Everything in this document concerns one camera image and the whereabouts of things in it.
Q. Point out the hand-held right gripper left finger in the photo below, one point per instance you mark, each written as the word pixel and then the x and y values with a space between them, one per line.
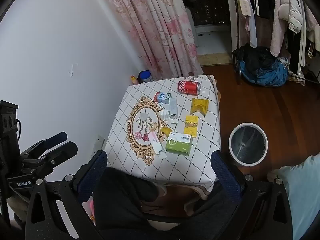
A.
pixel 93 170

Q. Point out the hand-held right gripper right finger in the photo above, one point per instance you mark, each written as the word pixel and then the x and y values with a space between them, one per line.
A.
pixel 226 173

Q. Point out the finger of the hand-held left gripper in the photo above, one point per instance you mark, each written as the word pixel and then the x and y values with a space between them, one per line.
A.
pixel 57 138
pixel 65 149

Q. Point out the white round trash bin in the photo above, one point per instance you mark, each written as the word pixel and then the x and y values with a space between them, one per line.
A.
pixel 247 145

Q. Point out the white long box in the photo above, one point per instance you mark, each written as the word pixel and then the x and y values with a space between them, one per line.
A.
pixel 173 106

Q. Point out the red soda can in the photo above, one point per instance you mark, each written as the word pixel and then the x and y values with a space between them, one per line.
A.
pixel 189 87

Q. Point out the black cloth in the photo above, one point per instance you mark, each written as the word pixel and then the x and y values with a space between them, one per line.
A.
pixel 120 200

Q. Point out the beige fuzzy slipper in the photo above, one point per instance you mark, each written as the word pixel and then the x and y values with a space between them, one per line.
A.
pixel 273 175

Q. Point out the green white medicine box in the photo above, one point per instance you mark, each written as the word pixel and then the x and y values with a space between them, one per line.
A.
pixel 179 143

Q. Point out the yellow flat box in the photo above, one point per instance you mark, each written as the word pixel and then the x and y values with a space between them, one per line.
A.
pixel 191 126

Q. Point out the pink white slim box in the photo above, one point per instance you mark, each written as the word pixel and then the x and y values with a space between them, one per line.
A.
pixel 156 143

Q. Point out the yellow crumpled packet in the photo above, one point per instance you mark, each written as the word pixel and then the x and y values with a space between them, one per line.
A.
pixel 199 106

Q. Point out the yellow peel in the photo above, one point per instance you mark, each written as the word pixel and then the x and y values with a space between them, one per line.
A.
pixel 166 131

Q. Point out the person's light blue clothing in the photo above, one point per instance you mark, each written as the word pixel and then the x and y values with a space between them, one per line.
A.
pixel 302 195

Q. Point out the white crumpled tissue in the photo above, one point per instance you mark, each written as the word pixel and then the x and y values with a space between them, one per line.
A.
pixel 164 114

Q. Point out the yellow bottle red cap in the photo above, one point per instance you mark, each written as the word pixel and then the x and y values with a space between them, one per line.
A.
pixel 133 80

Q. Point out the blue white milk carton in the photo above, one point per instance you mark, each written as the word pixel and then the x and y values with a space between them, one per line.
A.
pixel 162 97

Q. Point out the blue lid jar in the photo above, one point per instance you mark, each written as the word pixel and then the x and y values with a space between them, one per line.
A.
pixel 146 76

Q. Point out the black clothes pile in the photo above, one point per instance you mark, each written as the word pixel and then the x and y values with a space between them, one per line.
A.
pixel 255 57

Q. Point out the black white striped pants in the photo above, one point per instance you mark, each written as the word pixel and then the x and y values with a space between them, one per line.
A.
pixel 297 52

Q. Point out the black clothes rack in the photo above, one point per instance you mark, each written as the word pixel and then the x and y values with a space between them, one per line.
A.
pixel 236 30

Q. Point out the pink floral curtain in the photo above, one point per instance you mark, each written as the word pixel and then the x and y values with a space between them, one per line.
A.
pixel 155 30

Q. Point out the pink fleece robe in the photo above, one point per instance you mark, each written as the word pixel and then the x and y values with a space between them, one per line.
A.
pixel 278 30

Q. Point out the pale hanging shirt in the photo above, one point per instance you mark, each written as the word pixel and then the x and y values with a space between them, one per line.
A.
pixel 245 7

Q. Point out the pink hanging garment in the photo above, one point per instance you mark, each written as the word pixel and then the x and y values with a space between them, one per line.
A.
pixel 312 22

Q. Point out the white puffer jacket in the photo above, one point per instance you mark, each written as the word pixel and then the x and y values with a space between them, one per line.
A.
pixel 292 10

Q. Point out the white wall socket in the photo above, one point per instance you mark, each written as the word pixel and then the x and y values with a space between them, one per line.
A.
pixel 98 143

